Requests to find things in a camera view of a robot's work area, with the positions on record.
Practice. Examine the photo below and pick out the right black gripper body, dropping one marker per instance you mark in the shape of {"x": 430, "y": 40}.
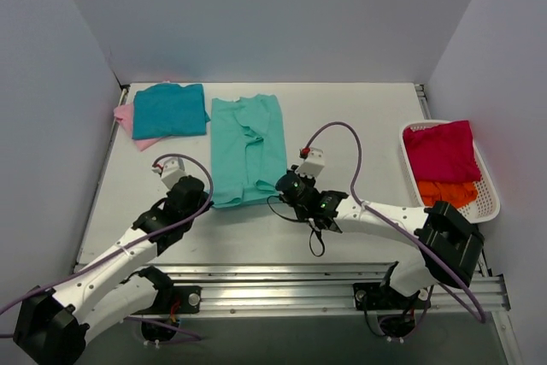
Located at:
{"x": 289, "y": 185}

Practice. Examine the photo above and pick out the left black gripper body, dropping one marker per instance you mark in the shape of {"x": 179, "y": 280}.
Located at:
{"x": 188, "y": 188}

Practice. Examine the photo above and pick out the mint green t-shirt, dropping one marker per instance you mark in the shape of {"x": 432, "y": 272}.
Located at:
{"x": 248, "y": 153}

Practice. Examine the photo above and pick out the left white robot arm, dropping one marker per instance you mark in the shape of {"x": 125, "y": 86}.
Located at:
{"x": 55, "y": 326}

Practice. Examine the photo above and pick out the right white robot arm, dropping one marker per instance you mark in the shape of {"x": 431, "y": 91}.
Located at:
{"x": 449, "y": 244}

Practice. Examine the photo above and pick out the folded teal t-shirt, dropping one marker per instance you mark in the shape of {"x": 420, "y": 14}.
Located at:
{"x": 169, "y": 110}

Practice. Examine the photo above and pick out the folded pink t-shirt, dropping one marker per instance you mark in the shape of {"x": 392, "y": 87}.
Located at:
{"x": 124, "y": 115}

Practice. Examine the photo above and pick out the crimson red t-shirt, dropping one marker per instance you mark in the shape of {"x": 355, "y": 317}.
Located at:
{"x": 443, "y": 153}

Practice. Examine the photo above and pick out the orange t-shirt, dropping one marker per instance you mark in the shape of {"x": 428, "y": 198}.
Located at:
{"x": 458, "y": 195}

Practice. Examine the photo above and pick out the white plastic laundry basket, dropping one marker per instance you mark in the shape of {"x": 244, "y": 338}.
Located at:
{"x": 484, "y": 208}

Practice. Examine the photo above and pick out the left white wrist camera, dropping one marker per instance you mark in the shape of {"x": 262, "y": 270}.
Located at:
{"x": 170, "y": 170}

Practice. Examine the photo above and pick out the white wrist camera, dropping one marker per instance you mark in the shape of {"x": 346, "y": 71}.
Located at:
{"x": 313, "y": 162}
{"x": 170, "y": 170}

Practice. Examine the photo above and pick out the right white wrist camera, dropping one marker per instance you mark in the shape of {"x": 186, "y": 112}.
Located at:
{"x": 313, "y": 162}

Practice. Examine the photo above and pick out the aluminium rail frame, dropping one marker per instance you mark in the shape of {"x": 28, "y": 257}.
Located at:
{"x": 265, "y": 299}

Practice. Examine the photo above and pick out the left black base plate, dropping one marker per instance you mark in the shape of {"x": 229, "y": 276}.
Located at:
{"x": 178, "y": 300}

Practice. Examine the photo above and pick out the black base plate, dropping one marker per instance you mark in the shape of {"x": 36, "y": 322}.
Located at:
{"x": 372, "y": 296}
{"x": 178, "y": 300}

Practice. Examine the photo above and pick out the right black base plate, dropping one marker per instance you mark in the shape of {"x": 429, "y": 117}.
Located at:
{"x": 372, "y": 296}

